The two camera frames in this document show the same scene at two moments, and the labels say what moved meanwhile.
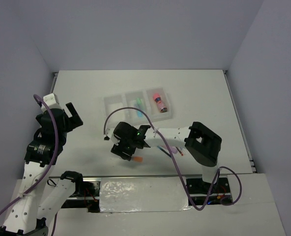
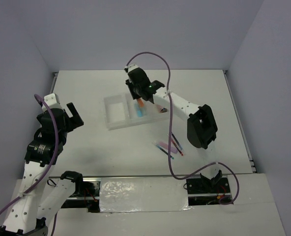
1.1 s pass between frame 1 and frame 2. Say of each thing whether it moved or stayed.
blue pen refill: stayed
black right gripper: moved
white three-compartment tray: stayed
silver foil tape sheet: stayed
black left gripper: stayed
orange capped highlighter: moved
